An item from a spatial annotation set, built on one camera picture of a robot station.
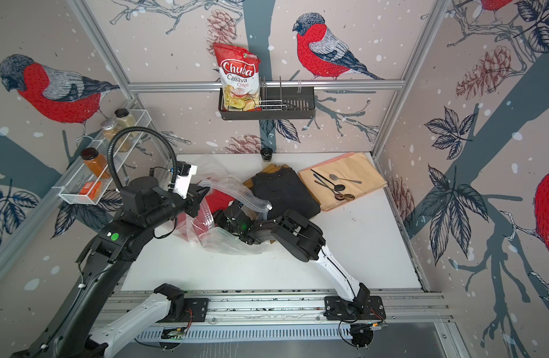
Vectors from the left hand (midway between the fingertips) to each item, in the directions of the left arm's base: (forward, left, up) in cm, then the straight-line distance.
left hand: (211, 181), depth 64 cm
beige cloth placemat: (+28, -50, -36) cm, 67 cm away
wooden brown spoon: (+17, -51, -34) cm, 64 cm away
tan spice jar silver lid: (+18, +36, -1) cm, 40 cm away
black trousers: (+12, -22, -21) cm, 33 cm away
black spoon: (+24, -49, -36) cm, 65 cm away
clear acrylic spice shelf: (+7, +44, -6) cm, 45 cm away
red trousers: (-9, +3, -9) cm, 14 cm away
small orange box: (-2, +35, -2) cm, 36 cm away
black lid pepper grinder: (+36, -13, -25) cm, 46 cm away
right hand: (+3, +11, -32) cm, 34 cm away
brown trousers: (+26, -16, -24) cm, 38 cm away
